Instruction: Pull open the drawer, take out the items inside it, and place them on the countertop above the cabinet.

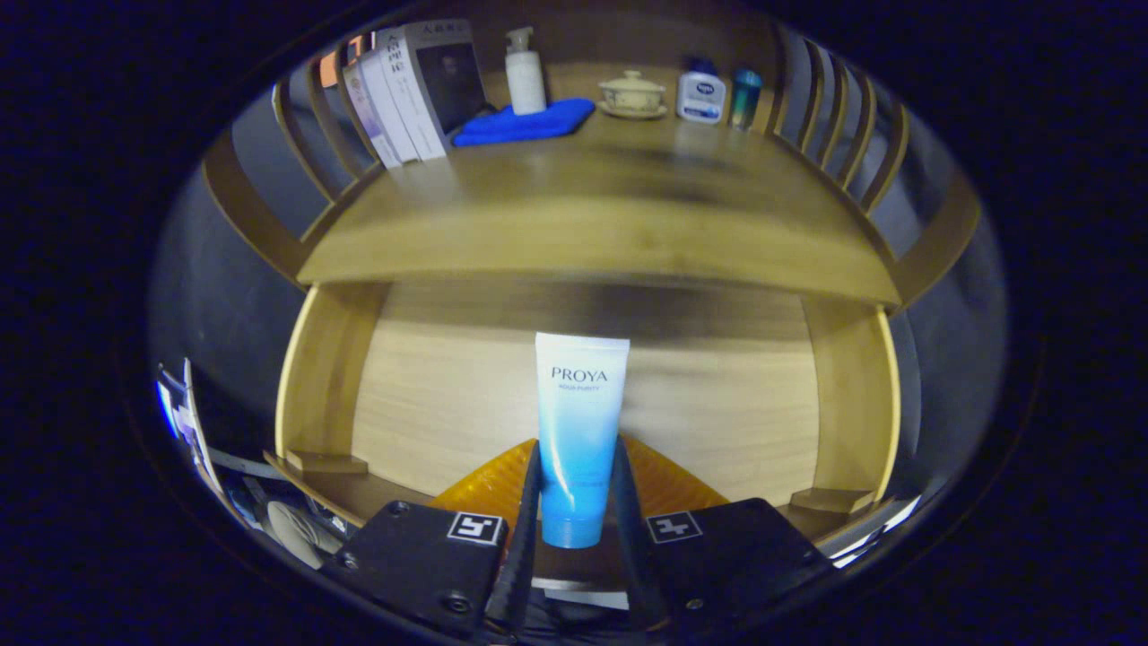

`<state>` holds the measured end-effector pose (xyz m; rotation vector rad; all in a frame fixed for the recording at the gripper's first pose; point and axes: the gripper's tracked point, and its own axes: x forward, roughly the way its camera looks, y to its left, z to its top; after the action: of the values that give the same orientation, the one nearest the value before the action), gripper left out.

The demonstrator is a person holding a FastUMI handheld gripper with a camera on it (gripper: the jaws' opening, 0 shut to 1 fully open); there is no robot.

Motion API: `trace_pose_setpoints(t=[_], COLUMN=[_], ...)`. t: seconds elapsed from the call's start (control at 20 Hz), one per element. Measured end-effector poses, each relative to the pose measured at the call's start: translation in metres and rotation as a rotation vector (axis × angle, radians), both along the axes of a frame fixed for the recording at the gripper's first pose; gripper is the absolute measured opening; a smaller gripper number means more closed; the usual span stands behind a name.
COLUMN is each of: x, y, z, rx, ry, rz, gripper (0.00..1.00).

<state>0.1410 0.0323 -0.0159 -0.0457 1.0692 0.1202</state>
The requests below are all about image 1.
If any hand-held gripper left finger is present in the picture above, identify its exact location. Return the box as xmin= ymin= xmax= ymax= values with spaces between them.
xmin=318 ymin=437 xmax=544 ymax=640

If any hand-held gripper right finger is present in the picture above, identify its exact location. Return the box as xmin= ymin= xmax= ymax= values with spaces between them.
xmin=613 ymin=435 xmax=835 ymax=633

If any wooden drawer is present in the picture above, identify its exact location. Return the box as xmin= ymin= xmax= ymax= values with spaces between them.
xmin=263 ymin=278 xmax=902 ymax=539

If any blue white cosmetic tube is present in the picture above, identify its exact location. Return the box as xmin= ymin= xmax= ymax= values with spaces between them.
xmin=535 ymin=332 xmax=631 ymax=549

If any wooden countertop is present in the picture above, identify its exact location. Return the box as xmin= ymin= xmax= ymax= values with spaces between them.
xmin=296 ymin=99 xmax=902 ymax=306

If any wooden cabinet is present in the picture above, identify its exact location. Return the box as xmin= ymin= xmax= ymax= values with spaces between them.
xmin=202 ymin=13 xmax=983 ymax=310

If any person's leg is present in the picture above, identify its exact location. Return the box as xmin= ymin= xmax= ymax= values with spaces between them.
xmin=266 ymin=500 xmax=335 ymax=569

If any thin purple spine book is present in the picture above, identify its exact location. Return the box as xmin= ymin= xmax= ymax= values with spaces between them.
xmin=344 ymin=61 xmax=402 ymax=170

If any blue folded cloth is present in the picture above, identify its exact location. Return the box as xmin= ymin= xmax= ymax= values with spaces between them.
xmin=451 ymin=97 xmax=597 ymax=148

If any thin white book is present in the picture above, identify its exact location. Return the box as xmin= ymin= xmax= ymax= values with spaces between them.
xmin=359 ymin=49 xmax=421 ymax=165

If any teal slim bottle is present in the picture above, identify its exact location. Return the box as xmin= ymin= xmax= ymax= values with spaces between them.
xmin=728 ymin=67 xmax=763 ymax=131

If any white bottle blue cap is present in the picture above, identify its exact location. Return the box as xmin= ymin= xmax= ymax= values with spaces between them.
xmin=676 ymin=58 xmax=727 ymax=125

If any beige lidded ceramic cup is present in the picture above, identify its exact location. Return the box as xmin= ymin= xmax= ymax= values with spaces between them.
xmin=597 ymin=70 xmax=669 ymax=120

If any thick white dark book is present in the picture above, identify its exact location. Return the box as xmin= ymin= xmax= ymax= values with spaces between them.
xmin=377 ymin=20 xmax=490 ymax=161

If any white pump bottle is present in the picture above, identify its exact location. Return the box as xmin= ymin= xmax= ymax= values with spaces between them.
xmin=504 ymin=27 xmax=547 ymax=116

